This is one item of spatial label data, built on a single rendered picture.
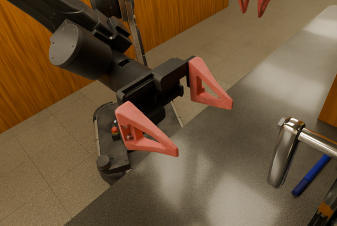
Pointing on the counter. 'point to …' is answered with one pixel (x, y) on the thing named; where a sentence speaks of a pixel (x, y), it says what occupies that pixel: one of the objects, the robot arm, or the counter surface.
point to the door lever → (300, 127)
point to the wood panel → (330, 106)
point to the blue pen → (310, 175)
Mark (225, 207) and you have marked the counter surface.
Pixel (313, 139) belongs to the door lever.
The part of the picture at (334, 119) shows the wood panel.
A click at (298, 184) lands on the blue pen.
